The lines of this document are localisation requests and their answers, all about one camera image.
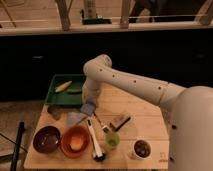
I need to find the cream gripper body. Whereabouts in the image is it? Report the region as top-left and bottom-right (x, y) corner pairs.
(82, 82), (101, 105)

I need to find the blue sponge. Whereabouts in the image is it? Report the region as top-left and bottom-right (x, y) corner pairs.
(80, 103), (96, 116)

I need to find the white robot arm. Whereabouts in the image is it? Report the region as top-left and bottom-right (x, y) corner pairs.
(82, 54), (213, 171)

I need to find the orange bowl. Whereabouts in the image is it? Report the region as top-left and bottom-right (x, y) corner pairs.
(60, 125), (90, 158)

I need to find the yellow ball in bowl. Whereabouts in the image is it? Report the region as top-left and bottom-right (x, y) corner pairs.
(70, 140), (83, 151)

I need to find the purple bowl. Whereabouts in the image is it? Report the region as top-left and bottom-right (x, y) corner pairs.
(33, 126), (61, 154)

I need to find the green pea pod toy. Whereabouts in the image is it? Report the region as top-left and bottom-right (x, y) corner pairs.
(66, 88), (82, 94)

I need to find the yellow corn cob toy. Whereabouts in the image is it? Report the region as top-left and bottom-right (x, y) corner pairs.
(55, 81), (72, 93)

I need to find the green plastic tray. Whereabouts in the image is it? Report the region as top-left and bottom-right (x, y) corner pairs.
(45, 74), (86, 108)

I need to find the grey cloth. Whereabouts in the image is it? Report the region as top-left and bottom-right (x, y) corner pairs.
(67, 112), (86, 128)

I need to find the brown rock-like object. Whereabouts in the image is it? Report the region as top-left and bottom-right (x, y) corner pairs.
(47, 105), (61, 120)

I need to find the small metal spoon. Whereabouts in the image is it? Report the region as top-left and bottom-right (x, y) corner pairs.
(94, 113), (110, 133)

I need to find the wooden block with black stripe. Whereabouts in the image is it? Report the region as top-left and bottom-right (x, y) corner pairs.
(110, 114), (131, 131)

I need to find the green plastic cup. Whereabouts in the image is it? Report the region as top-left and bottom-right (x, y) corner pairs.
(105, 132), (120, 149)

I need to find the green object on shelf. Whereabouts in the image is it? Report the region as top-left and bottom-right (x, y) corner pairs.
(82, 18), (112, 25)

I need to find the black pole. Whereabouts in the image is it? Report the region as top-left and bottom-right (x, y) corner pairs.
(10, 122), (25, 171)

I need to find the white cup with dark contents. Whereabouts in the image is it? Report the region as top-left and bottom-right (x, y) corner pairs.
(132, 140), (151, 159)

